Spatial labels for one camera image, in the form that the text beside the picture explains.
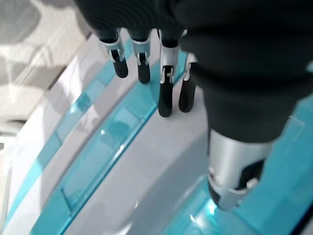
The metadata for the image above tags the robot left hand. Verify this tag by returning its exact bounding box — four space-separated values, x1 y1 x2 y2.
73 0 313 211

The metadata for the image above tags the deep blue white drawer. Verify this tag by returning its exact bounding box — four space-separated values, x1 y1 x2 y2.
61 61 313 235
0 34 130 235

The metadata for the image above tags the shallow blue white drawer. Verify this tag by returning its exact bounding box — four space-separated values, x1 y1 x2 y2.
24 44 189 235

